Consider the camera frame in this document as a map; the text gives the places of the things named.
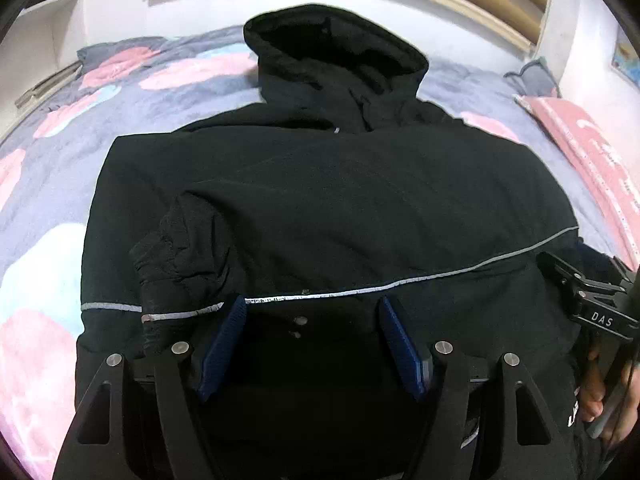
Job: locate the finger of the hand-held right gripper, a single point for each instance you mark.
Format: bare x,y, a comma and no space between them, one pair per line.
602,321
575,275

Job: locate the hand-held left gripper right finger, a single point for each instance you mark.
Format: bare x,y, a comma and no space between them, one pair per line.
402,355

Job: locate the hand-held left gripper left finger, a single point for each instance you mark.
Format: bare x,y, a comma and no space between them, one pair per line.
222,355

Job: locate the black hooded jacket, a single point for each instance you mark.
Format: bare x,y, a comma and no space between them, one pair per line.
320,200

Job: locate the person's right hand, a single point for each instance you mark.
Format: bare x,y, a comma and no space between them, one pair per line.
592,395

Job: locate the pink pillow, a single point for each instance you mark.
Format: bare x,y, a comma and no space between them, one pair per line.
590,155

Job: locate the grey pillow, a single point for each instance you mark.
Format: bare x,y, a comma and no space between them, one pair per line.
534,79

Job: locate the grey pink printed blanket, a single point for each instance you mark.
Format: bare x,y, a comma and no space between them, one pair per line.
60,200

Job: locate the white shelf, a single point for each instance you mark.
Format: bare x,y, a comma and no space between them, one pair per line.
42,30

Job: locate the wall poster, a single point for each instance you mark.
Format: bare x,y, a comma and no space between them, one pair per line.
626,57

